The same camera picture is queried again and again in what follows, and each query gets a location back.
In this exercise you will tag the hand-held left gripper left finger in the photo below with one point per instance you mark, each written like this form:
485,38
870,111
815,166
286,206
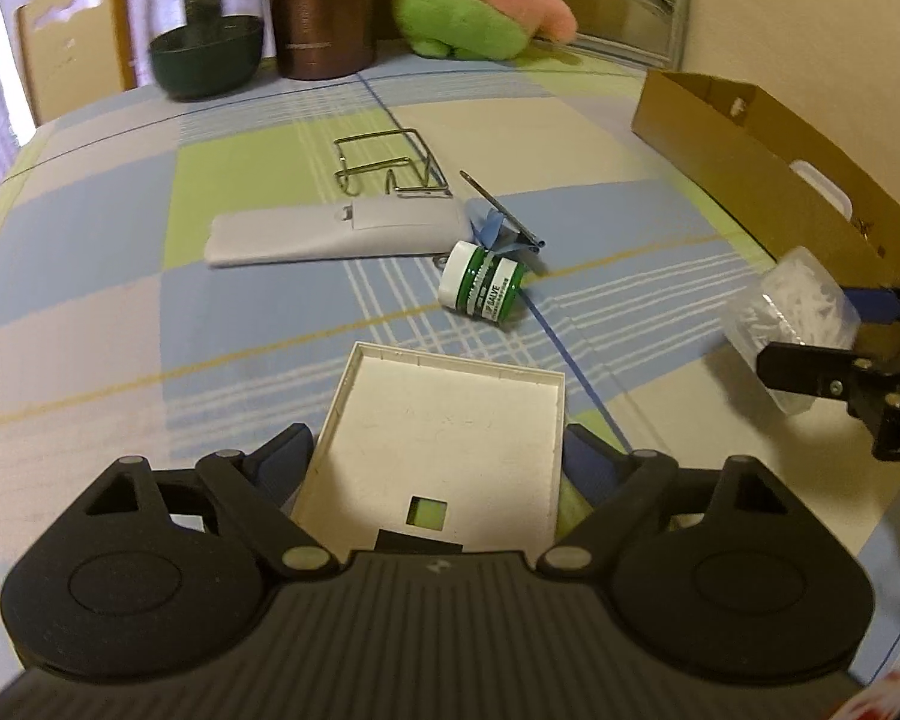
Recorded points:
281,459

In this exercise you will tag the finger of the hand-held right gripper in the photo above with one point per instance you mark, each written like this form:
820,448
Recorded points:
802,367
874,304

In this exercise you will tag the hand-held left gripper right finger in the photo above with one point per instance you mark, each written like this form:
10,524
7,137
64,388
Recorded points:
586,459

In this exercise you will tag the clear cotton swab box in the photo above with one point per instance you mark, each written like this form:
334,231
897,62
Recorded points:
787,300

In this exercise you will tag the square white night light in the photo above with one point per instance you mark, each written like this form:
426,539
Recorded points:
825,187

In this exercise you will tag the white box lid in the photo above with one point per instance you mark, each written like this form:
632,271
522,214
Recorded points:
435,427

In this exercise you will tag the green and white jar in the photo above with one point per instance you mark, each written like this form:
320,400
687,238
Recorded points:
487,285

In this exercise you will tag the brown cardboard box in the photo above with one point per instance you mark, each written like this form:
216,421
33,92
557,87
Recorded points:
720,135

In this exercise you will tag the white remote control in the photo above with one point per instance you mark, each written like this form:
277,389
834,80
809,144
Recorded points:
330,232

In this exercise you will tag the blue binder clip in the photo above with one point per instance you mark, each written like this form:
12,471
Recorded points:
495,229

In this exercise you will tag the plaid tablecloth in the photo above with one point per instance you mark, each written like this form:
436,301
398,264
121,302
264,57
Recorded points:
120,315

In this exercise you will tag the dark glass jar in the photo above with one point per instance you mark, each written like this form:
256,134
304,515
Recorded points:
202,60

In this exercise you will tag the brown metal thermos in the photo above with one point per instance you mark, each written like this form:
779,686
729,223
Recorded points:
322,7

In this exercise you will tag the cream wooden chair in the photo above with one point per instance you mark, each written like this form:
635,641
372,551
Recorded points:
75,52

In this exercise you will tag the pink starfish plush toy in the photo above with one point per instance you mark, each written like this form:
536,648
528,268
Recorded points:
465,7

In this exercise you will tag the glass picture frame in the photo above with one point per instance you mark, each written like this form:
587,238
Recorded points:
615,7

